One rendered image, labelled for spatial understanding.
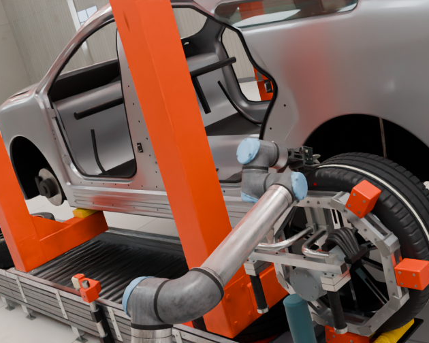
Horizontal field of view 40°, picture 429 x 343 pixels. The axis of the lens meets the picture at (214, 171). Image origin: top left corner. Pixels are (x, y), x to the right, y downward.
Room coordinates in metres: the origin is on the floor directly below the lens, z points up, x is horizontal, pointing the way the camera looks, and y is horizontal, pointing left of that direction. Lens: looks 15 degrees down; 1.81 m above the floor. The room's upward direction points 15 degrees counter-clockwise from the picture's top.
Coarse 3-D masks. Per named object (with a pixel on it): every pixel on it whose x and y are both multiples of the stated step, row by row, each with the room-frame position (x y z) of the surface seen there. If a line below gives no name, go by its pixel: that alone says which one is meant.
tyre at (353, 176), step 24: (336, 168) 2.01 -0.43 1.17; (360, 168) 1.97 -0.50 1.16; (384, 168) 1.97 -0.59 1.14; (384, 192) 1.85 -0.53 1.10; (408, 192) 1.88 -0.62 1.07; (384, 216) 1.83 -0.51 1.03; (408, 216) 1.80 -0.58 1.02; (408, 240) 1.77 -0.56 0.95; (408, 288) 1.80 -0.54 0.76; (408, 312) 1.81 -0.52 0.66
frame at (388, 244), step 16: (320, 192) 1.97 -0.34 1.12; (336, 192) 1.92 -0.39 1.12; (288, 208) 2.03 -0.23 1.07; (336, 208) 1.86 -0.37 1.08; (368, 224) 1.79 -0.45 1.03; (272, 240) 2.12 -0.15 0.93; (384, 240) 1.75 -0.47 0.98; (384, 256) 1.75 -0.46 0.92; (400, 256) 1.77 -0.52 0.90; (288, 272) 2.14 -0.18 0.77; (384, 272) 1.76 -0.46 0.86; (288, 288) 2.11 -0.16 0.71; (400, 288) 1.78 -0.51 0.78; (320, 304) 2.05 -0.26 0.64; (400, 304) 1.73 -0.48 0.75; (320, 320) 2.01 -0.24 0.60; (352, 320) 1.96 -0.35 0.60; (368, 320) 1.89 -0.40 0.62; (384, 320) 1.79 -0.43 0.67; (368, 336) 1.85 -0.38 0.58
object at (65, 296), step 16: (16, 272) 4.08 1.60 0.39; (32, 288) 3.86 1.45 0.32; (48, 288) 3.65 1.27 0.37; (64, 288) 3.54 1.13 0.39; (64, 304) 3.53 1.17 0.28; (80, 304) 3.35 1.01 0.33; (112, 304) 3.10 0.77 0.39; (112, 320) 3.08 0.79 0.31; (128, 320) 2.97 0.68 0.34; (176, 336) 2.62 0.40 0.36; (192, 336) 2.54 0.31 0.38; (208, 336) 2.48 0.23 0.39
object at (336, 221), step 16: (288, 224) 2.16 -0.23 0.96; (304, 224) 2.23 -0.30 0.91; (336, 224) 2.01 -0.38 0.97; (304, 240) 2.23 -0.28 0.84; (368, 240) 1.93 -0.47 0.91; (368, 256) 1.98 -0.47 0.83; (352, 272) 2.01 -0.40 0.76; (368, 272) 1.95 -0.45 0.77; (352, 288) 2.00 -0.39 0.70; (368, 288) 2.12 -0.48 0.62; (384, 288) 2.09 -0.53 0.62; (352, 304) 2.04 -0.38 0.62; (368, 304) 2.00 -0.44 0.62; (384, 304) 1.91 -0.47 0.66
